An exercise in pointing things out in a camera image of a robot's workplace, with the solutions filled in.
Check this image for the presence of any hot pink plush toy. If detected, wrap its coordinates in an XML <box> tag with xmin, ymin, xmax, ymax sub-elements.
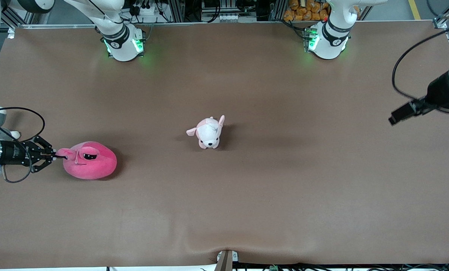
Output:
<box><xmin>55</xmin><ymin>141</ymin><xmax>117</xmax><ymax>180</ymax></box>

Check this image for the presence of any brown table cover mat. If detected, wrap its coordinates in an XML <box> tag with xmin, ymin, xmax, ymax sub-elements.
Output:
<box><xmin>0</xmin><ymin>21</ymin><xmax>449</xmax><ymax>269</ymax></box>

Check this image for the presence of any pale pink plush dog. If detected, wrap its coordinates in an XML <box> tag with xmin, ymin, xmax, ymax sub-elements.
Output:
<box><xmin>186</xmin><ymin>115</ymin><xmax>225</xmax><ymax>149</ymax></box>

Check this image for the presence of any white power strip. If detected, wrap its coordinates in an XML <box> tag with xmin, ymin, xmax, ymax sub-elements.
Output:
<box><xmin>135</xmin><ymin>3</ymin><xmax>158</xmax><ymax>18</ymax></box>

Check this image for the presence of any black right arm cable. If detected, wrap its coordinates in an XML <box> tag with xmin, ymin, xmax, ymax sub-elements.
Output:
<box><xmin>0</xmin><ymin>107</ymin><xmax>46</xmax><ymax>184</ymax></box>

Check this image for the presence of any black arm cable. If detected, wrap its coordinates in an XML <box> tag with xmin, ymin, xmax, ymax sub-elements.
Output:
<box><xmin>392</xmin><ymin>23</ymin><xmax>449</xmax><ymax>103</ymax></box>
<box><xmin>0</xmin><ymin>107</ymin><xmax>46</xmax><ymax>184</ymax></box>

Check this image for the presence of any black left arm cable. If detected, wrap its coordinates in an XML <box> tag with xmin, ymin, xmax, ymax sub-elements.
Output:
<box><xmin>392</xmin><ymin>23</ymin><xmax>449</xmax><ymax>103</ymax></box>

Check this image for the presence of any aluminium frame post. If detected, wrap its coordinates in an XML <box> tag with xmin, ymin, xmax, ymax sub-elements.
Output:
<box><xmin>0</xmin><ymin>0</ymin><xmax>41</xmax><ymax>29</ymax></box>
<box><xmin>433</xmin><ymin>0</ymin><xmax>449</xmax><ymax>29</ymax></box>

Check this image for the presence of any brown camera mount post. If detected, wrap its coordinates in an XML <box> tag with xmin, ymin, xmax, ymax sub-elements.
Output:
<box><xmin>215</xmin><ymin>250</ymin><xmax>239</xmax><ymax>271</ymax></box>

